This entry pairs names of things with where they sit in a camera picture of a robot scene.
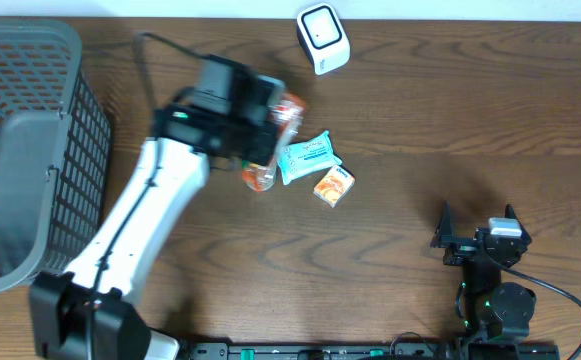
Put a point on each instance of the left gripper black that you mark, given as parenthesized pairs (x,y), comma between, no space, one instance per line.
(267,136)

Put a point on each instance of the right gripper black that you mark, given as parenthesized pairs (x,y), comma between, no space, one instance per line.
(444,230)

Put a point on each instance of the green lid jar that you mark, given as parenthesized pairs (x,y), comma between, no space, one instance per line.
(258,177)

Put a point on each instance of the red Top snack bar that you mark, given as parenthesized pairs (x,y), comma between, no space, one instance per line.
(287,115)

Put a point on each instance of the light blue wipes pack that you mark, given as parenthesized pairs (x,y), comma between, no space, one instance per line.
(301,159)

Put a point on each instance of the small orange carton box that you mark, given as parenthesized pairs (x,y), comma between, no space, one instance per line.
(334,185)

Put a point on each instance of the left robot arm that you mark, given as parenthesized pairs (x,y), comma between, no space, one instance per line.
(89,311)

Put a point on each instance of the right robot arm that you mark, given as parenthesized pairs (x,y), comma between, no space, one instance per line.
(496,314)

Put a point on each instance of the white barcode scanner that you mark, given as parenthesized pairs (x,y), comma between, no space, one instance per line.
(322,37)

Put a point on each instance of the grey plastic mesh basket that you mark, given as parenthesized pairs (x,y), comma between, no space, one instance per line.
(55,143)

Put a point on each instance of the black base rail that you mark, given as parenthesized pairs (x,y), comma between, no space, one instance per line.
(401,350)

